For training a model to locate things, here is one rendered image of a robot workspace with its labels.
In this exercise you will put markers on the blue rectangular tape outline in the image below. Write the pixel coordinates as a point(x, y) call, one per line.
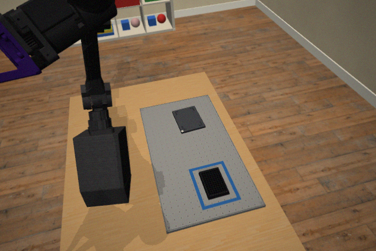
point(198, 192)

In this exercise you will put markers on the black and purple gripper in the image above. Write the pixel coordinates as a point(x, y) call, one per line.
point(20, 39)

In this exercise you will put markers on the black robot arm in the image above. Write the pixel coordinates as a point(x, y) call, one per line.
point(96, 15)

